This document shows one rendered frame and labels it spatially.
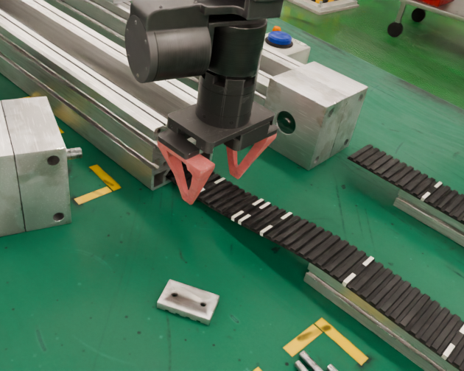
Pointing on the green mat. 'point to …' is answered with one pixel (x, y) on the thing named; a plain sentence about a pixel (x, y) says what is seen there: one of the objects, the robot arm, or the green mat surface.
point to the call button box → (298, 48)
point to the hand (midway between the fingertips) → (213, 182)
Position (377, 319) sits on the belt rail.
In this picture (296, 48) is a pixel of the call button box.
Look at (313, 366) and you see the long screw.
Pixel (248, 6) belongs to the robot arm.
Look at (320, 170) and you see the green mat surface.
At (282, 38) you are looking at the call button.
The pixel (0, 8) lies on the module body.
